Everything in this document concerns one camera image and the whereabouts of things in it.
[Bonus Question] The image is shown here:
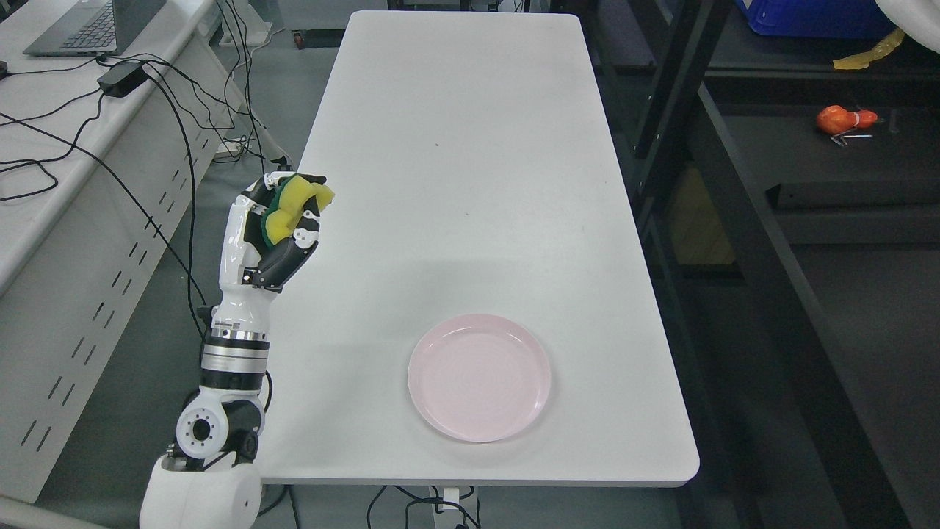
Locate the grey laptop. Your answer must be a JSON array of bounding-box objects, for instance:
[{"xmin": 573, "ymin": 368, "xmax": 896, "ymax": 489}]
[{"xmin": 23, "ymin": 1, "xmax": 166, "ymax": 57}]

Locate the pink plate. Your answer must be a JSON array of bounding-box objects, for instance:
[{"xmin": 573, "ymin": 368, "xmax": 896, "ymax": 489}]
[{"xmin": 407, "ymin": 314, "xmax": 553, "ymax": 443}]

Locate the white table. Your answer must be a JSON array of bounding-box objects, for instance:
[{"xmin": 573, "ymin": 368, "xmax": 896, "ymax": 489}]
[{"xmin": 256, "ymin": 11, "xmax": 699, "ymax": 488}]

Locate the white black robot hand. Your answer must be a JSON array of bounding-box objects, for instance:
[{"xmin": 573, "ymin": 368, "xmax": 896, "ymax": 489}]
[{"xmin": 209, "ymin": 170, "xmax": 335, "ymax": 341}]

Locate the black cable on desk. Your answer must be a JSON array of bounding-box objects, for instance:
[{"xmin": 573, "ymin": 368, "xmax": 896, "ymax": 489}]
[{"xmin": 0, "ymin": 110, "xmax": 210, "ymax": 339}]

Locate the orange toy figure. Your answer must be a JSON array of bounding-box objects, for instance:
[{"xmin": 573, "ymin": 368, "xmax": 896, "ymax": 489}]
[{"xmin": 815, "ymin": 105, "xmax": 879, "ymax": 135}]

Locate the white power strip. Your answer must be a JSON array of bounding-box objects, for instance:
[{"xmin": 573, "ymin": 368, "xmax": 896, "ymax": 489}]
[{"xmin": 212, "ymin": 140, "xmax": 250, "ymax": 163}]

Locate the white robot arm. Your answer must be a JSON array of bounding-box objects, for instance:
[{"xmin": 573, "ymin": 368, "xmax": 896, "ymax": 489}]
[{"xmin": 139, "ymin": 325, "xmax": 271, "ymax": 528}]

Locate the black metal shelf rack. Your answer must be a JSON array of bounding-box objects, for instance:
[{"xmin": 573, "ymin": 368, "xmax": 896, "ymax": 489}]
[{"xmin": 553, "ymin": 1, "xmax": 938, "ymax": 528}]

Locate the blue plastic bin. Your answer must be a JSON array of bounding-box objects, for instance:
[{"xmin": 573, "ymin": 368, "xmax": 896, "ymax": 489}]
[{"xmin": 735, "ymin": 1, "xmax": 895, "ymax": 39}]

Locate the yellow tape strip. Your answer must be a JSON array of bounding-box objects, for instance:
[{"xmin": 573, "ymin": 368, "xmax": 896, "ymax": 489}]
[{"xmin": 832, "ymin": 27, "xmax": 906, "ymax": 71}]

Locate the green yellow sponge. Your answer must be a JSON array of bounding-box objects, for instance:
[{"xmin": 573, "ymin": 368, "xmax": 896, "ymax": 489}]
[{"xmin": 262, "ymin": 173, "xmax": 335, "ymax": 251}]

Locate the white side desk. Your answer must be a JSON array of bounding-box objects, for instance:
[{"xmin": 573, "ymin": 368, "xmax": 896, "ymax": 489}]
[{"xmin": 1, "ymin": 1, "xmax": 239, "ymax": 503}]

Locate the black power adapter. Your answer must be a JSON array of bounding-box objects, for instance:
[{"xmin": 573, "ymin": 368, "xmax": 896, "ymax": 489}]
[{"xmin": 97, "ymin": 60, "xmax": 150, "ymax": 98}]

